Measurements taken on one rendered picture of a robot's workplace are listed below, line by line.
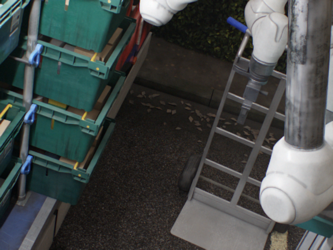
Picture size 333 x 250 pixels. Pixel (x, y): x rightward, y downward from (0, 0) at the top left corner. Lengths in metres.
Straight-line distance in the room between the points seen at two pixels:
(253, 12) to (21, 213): 1.31
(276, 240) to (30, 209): 1.70
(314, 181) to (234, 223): 2.24
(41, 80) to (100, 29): 0.35
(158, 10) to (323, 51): 0.54
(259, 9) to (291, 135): 0.69
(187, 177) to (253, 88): 1.68
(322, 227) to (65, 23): 1.10
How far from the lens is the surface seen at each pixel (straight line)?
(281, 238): 3.66
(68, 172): 2.40
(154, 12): 1.63
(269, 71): 1.92
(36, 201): 2.57
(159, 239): 3.37
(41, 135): 2.36
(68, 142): 2.33
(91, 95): 2.15
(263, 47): 1.86
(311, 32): 1.28
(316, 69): 1.31
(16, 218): 2.50
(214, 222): 3.56
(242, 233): 3.57
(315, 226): 1.69
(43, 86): 2.21
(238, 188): 3.45
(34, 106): 2.20
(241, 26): 3.00
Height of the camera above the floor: 2.55
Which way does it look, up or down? 37 degrees down
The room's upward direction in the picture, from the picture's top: 16 degrees clockwise
